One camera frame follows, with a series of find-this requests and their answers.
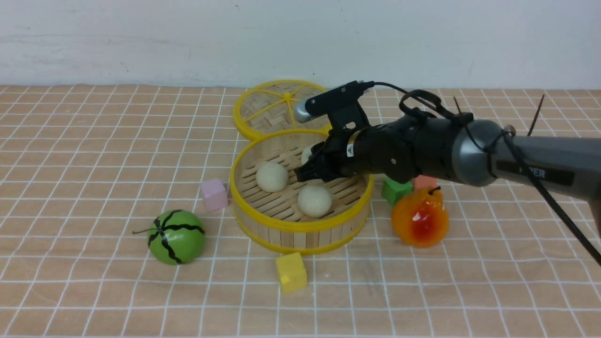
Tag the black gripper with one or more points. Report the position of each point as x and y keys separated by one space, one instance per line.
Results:
x=377 y=150

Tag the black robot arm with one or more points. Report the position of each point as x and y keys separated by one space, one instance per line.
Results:
x=475 y=155

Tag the checkered orange tablecloth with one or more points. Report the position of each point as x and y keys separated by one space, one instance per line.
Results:
x=82 y=167

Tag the bamboo steamer tray yellow rim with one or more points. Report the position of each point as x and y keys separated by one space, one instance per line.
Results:
x=275 y=220

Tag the green toy watermelon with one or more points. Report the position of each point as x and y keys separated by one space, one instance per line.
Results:
x=175 y=237

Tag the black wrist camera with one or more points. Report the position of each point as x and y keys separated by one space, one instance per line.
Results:
x=340 y=105

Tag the pink cube block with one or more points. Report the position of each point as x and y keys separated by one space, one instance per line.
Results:
x=214 y=195

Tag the white bun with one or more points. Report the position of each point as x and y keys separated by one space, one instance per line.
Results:
x=314 y=201
x=305 y=156
x=271 y=177

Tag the yellow cube block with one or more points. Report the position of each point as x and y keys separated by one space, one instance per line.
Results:
x=291 y=272

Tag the salmon cube block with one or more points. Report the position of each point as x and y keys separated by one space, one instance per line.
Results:
x=424 y=182

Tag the bamboo steamer lid yellow rim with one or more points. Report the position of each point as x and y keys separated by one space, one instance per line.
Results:
x=269 y=108

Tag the orange toy pear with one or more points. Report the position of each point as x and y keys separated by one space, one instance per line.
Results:
x=420 y=219

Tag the green cube block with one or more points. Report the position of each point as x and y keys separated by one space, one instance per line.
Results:
x=392 y=192

